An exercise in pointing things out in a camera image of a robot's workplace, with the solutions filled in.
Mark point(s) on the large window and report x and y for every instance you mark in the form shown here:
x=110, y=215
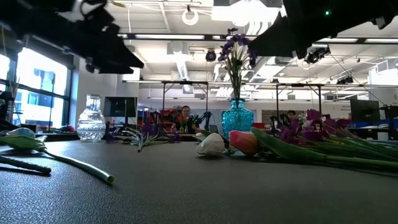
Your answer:
x=37, y=74

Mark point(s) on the black monitor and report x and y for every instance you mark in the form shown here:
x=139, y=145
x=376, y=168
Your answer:
x=119, y=105
x=363, y=110

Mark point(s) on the black table frame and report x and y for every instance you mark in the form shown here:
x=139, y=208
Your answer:
x=59, y=137

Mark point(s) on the black table mat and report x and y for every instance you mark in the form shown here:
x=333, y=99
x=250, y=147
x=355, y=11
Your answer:
x=186, y=193

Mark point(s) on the clear glass vase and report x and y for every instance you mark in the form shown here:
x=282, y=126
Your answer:
x=91, y=124

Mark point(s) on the black ceiling camera cluster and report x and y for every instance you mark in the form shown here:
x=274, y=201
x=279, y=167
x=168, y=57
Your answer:
x=315, y=55

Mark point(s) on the magenta purple flower bunch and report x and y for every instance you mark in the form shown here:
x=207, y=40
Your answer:
x=311, y=135

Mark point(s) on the black background robot arm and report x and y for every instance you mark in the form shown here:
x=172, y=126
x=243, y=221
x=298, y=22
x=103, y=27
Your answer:
x=206, y=119

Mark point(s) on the black station frame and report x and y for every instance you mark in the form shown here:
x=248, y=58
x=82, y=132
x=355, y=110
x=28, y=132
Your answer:
x=298, y=84
x=185, y=82

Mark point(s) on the blue glass vase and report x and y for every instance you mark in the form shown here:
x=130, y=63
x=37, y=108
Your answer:
x=237, y=119

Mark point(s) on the pink white tulip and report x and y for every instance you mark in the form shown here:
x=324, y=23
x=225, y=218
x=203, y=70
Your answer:
x=245, y=141

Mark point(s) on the red storage shelf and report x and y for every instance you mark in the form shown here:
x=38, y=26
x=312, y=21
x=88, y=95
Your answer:
x=163, y=113

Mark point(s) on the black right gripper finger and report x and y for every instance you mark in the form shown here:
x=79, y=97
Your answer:
x=270, y=43

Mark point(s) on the black ceiling light rail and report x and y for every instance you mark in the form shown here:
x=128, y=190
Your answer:
x=208, y=37

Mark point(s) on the yellow tag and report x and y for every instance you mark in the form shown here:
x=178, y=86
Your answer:
x=118, y=4

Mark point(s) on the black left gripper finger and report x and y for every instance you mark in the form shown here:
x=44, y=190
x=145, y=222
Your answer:
x=115, y=71
x=121, y=56

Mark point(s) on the black round ceiling camera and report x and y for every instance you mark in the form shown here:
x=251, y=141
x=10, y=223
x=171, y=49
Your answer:
x=211, y=56

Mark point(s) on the person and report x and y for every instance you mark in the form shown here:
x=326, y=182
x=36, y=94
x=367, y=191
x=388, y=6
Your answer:
x=291, y=114
x=185, y=113

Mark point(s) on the small purple flower sprig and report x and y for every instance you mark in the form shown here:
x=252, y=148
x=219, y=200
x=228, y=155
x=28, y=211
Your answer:
x=146, y=141

